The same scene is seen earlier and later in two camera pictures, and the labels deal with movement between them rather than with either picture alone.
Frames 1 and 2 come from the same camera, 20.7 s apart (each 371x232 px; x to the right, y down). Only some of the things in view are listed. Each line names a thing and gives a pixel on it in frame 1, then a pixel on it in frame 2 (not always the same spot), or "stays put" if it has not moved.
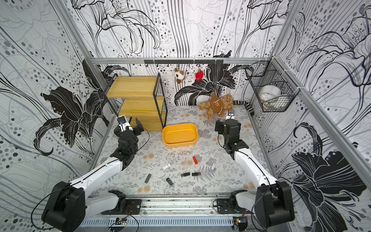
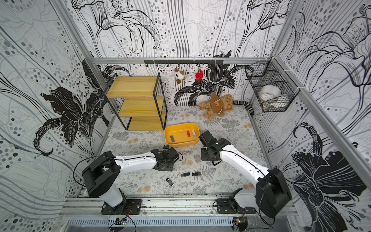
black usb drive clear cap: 185,174 stays put
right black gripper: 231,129 → 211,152
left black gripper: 138,129 → 171,165
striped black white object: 247,105 stays put
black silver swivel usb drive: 169,181 stays put
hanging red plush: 199,75 stays put
